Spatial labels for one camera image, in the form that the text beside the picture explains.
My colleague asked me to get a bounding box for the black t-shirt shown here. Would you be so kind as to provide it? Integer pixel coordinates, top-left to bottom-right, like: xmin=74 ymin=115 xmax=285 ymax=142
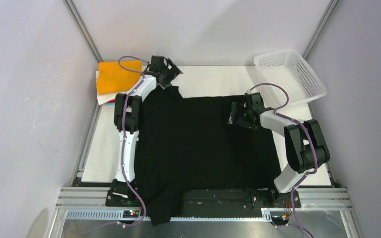
xmin=134 ymin=86 xmax=281 ymax=226

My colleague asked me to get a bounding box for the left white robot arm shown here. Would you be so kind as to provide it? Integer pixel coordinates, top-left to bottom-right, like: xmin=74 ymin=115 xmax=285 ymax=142
xmin=97 ymin=55 xmax=182 ymax=207

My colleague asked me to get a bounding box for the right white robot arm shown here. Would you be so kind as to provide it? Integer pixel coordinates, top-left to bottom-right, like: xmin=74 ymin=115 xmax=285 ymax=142
xmin=227 ymin=93 xmax=330 ymax=207

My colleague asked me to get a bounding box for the orange folded t-shirt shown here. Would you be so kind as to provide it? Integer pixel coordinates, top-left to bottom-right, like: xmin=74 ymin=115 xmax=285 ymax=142
xmin=96 ymin=60 xmax=142 ymax=95

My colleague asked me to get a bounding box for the white plastic mesh basket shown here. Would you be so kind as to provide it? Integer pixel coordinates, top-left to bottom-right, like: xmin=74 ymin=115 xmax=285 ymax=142
xmin=253 ymin=49 xmax=328 ymax=105

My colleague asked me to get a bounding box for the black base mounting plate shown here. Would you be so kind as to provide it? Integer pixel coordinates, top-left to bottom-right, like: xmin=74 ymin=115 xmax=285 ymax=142
xmin=105 ymin=189 xmax=301 ymax=223

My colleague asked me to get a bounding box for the aluminium frame rail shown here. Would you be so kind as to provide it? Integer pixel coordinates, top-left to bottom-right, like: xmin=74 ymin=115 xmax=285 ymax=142
xmin=56 ymin=187 xmax=353 ymax=222

